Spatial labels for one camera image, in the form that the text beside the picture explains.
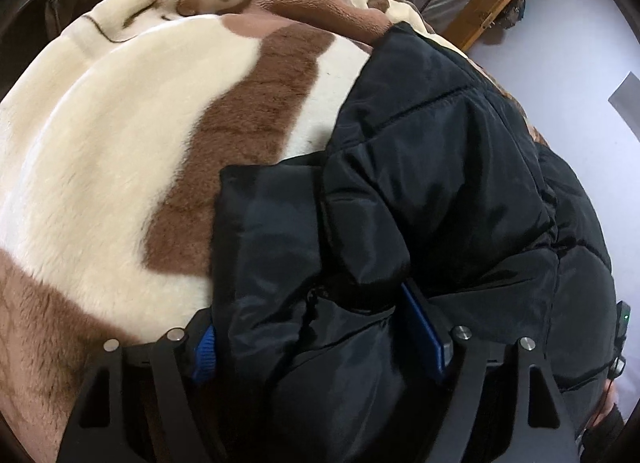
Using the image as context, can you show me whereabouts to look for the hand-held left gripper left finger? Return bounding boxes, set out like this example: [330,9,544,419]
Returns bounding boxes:
[56,324,227,463]

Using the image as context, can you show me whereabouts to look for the hanging dark bag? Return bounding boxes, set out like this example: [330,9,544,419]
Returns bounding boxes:
[499,0,527,30]

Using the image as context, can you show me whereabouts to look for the brown and cream plush blanket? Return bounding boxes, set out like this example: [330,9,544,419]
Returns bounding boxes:
[0,0,553,463]

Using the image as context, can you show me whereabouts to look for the black puffer jacket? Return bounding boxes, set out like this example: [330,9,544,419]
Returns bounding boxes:
[210,20,621,463]

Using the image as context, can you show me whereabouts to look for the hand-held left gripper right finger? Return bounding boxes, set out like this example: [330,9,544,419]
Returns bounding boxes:
[401,280,582,463]

